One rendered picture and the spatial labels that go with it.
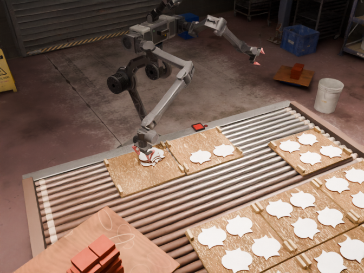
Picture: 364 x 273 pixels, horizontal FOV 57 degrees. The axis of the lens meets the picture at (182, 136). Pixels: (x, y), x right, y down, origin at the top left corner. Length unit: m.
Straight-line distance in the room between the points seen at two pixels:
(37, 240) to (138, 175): 0.65
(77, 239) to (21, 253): 1.46
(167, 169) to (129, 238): 0.61
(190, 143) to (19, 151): 2.36
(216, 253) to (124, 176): 0.74
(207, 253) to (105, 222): 0.51
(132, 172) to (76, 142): 2.02
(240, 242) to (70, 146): 2.67
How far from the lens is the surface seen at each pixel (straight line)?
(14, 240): 3.21
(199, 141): 2.30
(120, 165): 2.14
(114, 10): 6.86
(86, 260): 1.25
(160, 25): 2.65
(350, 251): 1.85
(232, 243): 1.73
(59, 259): 1.64
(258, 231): 1.80
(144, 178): 2.03
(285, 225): 1.86
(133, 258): 1.56
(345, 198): 2.11
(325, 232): 1.90
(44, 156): 3.94
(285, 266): 1.71
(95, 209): 1.94
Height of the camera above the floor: 2.33
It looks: 36 degrees down
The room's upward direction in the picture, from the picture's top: straight up
